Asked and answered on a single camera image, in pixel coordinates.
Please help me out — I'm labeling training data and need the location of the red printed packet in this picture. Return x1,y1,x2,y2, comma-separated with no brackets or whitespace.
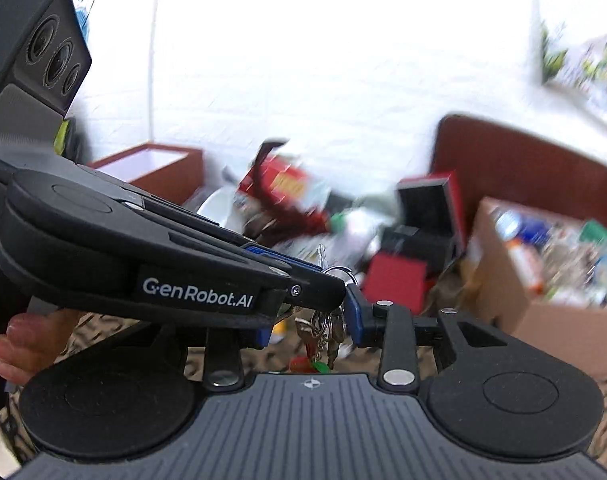
238,152,330,213

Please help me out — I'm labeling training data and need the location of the red and black gift box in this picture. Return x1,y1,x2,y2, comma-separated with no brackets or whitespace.
396,170,467,258

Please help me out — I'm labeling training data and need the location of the white bowl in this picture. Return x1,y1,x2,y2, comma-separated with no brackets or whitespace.
196,186,245,232

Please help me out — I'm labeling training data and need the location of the wall poster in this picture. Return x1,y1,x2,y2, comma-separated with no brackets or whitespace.
68,0,107,43

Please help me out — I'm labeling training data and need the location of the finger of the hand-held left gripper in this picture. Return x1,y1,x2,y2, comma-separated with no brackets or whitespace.
168,231,347,312
142,196,325,273

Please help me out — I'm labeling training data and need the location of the dark wooden headboard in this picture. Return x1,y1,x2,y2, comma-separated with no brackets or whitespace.
431,114,607,241

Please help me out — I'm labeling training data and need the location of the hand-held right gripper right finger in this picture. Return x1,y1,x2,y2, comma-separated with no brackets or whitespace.
344,284,509,392

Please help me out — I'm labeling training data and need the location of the bunch of metal keys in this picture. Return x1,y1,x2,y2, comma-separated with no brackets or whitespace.
288,244,357,377

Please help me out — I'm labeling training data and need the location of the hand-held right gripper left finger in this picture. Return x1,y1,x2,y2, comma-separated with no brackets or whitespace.
148,322,272,392

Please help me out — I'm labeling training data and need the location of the floral plastic bag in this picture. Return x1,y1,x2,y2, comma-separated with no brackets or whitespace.
536,0,607,131

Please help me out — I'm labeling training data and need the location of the person's left hand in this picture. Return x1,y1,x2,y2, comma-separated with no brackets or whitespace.
0,280,85,387

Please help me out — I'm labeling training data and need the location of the brown cardboard box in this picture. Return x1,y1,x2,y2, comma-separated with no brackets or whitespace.
461,197,607,377

